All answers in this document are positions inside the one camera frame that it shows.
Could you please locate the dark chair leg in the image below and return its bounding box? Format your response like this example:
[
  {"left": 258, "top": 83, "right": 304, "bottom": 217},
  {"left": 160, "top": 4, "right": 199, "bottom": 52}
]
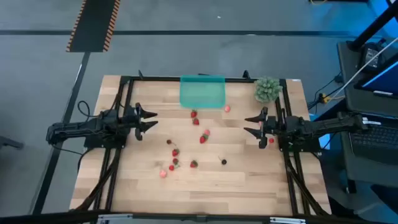
[{"left": 0, "top": 136, "right": 25, "bottom": 150}]

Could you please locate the black side desk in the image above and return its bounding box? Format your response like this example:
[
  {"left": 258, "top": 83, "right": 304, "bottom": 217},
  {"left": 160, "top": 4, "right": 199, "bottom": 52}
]
[{"left": 336, "top": 40, "right": 398, "bottom": 118}]

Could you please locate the black mat with striped edges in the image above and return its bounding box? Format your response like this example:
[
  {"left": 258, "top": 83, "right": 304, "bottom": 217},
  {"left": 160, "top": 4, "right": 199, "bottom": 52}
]
[{"left": 65, "top": 0, "right": 121, "bottom": 53}]

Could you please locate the black floor cable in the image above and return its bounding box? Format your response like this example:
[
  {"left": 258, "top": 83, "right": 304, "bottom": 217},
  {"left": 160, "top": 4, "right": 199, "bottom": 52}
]
[{"left": 307, "top": 70, "right": 345, "bottom": 110}]

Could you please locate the black rig pole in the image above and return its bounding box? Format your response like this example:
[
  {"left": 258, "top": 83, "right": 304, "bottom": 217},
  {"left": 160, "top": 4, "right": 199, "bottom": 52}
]
[{"left": 347, "top": 0, "right": 398, "bottom": 52}]

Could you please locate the black laptop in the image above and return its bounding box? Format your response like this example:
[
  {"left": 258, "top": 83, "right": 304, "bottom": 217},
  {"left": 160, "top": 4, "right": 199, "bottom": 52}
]
[{"left": 349, "top": 114, "right": 398, "bottom": 166}]

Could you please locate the teal translucent plastic container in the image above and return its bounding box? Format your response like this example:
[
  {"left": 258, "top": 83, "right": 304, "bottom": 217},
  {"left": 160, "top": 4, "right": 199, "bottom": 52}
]
[{"left": 179, "top": 74, "right": 226, "bottom": 110}]

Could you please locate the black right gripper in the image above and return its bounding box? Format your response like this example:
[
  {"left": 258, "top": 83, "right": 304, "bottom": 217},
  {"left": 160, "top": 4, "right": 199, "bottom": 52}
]
[{"left": 243, "top": 106, "right": 282, "bottom": 149}]

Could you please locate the green succulent in white pot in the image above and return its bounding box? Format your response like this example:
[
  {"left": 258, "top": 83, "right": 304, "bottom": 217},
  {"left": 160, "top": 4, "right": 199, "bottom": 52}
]
[{"left": 254, "top": 76, "right": 284, "bottom": 103}]

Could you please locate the black rig crossbeam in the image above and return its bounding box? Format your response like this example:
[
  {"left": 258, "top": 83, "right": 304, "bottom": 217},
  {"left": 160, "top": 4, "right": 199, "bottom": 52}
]
[{"left": 0, "top": 210, "right": 398, "bottom": 224}]

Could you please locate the monitor with blue screen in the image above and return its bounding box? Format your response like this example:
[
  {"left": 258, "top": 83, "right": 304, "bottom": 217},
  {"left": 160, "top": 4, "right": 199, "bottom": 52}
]
[{"left": 354, "top": 60, "right": 398, "bottom": 101}]

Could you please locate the black power adapter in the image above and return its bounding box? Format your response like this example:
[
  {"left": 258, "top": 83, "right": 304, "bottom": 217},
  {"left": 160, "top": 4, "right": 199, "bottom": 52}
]
[{"left": 357, "top": 41, "right": 390, "bottom": 75}]

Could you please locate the silver aluminium bracket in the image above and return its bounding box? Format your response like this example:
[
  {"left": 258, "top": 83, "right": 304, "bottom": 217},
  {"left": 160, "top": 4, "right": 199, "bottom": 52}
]
[
  {"left": 269, "top": 217, "right": 306, "bottom": 224},
  {"left": 97, "top": 213, "right": 134, "bottom": 224}
]

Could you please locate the white hanging cable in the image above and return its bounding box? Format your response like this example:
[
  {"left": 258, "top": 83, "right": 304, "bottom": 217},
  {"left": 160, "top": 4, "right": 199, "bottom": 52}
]
[{"left": 328, "top": 37, "right": 398, "bottom": 103}]

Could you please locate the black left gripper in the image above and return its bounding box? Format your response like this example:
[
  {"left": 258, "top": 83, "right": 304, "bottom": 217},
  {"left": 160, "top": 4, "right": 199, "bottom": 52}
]
[{"left": 123, "top": 102, "right": 159, "bottom": 141}]

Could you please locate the grey laptop table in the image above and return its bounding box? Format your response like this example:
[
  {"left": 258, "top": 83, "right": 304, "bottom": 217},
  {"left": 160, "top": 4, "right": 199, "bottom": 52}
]
[{"left": 338, "top": 111, "right": 398, "bottom": 189}]

